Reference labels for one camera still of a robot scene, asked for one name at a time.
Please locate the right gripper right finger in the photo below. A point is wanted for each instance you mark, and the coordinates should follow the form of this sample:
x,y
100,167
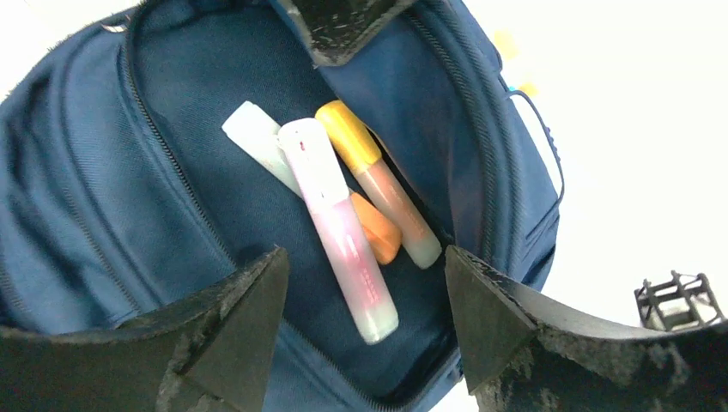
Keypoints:
x,y
523,351

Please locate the black microphone stand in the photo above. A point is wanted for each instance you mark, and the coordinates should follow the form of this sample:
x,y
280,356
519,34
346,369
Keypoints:
x,y
685,302

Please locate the navy blue student backpack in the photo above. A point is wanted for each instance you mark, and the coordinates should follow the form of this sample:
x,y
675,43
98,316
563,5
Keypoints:
x,y
120,193

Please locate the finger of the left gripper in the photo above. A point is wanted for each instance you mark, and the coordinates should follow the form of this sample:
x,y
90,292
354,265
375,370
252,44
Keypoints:
x,y
334,31

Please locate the pink highlighter pen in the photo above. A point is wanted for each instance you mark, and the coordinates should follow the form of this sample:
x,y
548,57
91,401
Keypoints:
x,y
313,162

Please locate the grey orange-capped marker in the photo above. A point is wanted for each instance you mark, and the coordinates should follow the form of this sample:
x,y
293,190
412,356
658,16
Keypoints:
x,y
255,132

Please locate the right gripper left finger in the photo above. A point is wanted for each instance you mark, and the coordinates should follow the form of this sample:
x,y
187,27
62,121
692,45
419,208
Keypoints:
x,y
211,351

